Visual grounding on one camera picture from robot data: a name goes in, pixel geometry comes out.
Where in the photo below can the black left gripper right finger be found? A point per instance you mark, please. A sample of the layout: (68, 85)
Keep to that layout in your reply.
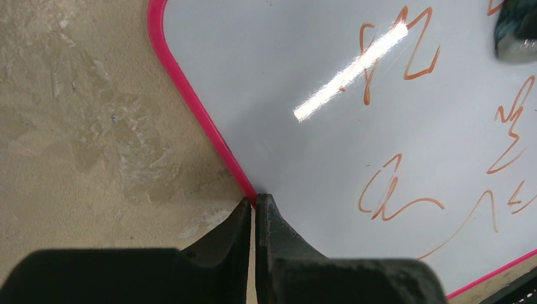
(290, 270)

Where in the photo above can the white board with pink rim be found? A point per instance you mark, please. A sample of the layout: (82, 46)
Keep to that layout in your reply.
(383, 129)

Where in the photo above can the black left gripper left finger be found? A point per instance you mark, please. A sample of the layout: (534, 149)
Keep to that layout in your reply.
(214, 269)

